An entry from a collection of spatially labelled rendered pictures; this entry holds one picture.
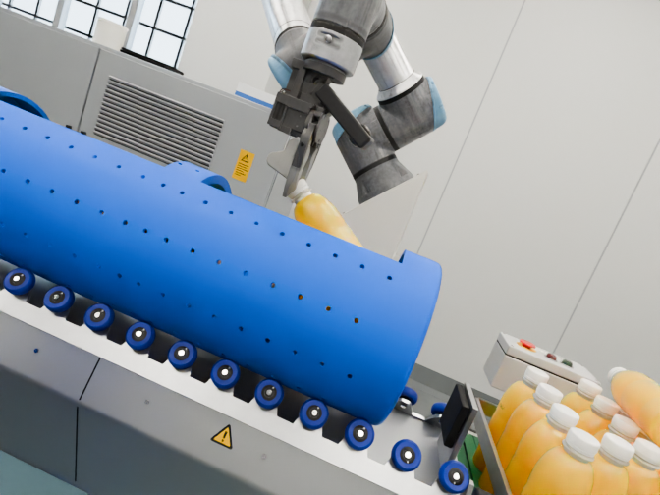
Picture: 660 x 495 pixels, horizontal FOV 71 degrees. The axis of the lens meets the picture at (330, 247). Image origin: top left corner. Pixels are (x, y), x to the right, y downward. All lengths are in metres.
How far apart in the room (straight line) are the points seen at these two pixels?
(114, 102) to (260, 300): 2.10
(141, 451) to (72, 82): 2.26
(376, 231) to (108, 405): 0.80
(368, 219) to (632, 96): 2.70
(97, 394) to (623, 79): 3.50
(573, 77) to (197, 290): 3.24
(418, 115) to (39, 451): 1.19
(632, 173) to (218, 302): 3.29
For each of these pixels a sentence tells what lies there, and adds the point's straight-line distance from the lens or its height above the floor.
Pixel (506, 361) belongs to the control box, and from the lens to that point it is 1.09.
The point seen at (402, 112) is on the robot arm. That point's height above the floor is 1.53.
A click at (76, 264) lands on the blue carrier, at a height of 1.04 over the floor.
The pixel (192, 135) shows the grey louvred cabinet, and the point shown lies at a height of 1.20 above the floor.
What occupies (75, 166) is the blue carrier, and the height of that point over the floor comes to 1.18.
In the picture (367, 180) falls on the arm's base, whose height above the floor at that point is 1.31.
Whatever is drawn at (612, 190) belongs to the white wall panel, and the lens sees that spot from 3.67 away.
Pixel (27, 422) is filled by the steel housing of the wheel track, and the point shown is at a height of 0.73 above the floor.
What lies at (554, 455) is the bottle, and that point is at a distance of 0.74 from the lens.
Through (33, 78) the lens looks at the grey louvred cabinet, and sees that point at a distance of 2.99.
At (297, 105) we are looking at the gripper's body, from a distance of 0.76.
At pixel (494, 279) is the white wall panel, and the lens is 3.53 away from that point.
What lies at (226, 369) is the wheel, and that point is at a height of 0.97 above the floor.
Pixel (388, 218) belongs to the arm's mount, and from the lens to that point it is 1.30.
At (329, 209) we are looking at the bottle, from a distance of 0.75.
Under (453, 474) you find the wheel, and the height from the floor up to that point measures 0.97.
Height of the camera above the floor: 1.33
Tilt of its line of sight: 10 degrees down
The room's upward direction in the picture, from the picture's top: 21 degrees clockwise
